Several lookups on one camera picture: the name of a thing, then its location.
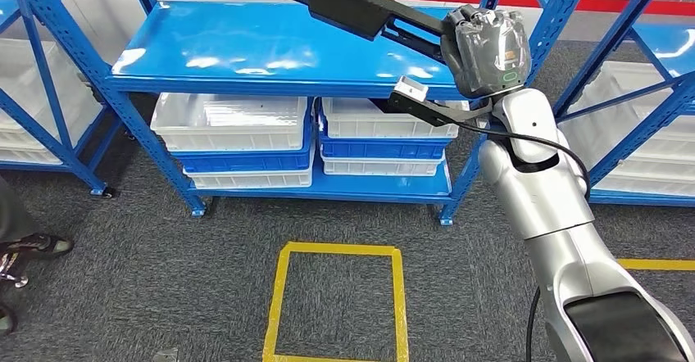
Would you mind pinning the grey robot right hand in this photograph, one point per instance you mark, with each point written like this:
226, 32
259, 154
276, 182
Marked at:
488, 50

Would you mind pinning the black plastic panel part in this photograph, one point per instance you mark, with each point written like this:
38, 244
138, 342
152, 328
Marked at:
347, 7

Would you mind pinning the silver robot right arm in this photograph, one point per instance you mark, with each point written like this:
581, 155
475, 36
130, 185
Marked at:
543, 186

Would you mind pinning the blue metal shelf rack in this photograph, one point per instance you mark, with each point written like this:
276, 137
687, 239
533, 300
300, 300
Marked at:
668, 45
54, 126
244, 45

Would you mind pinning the white plastic bin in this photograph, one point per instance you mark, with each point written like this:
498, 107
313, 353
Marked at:
380, 123
380, 167
250, 180
228, 121
21, 88
651, 178
624, 85

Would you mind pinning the person's foot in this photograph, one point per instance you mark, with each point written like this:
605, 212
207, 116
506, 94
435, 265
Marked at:
38, 246

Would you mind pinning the person's leg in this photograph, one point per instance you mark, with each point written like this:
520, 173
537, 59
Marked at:
13, 213

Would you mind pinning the chrome chair base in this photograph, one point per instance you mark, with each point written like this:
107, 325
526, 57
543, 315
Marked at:
11, 270

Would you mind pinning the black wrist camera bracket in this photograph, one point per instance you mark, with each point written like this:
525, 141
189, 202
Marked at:
429, 112

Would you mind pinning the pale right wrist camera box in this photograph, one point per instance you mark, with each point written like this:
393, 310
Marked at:
411, 88

